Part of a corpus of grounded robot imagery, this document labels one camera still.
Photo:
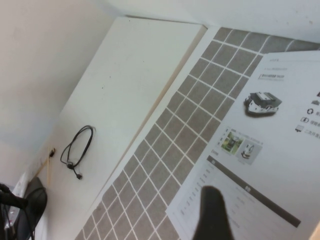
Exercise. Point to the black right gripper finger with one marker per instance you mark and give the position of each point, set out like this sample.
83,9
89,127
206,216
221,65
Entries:
212,215

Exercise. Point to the white product catalogue book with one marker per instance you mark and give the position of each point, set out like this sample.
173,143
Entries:
275,162

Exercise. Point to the grey white checkered tablecloth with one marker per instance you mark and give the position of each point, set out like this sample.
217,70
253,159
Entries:
190,112

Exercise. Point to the small black clip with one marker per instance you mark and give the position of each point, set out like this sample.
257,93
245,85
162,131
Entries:
52,152

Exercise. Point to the black rounded chair back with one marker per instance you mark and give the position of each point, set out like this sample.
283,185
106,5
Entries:
37,200

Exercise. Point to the thin wooden stick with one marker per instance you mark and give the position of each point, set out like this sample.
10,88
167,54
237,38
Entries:
40,170

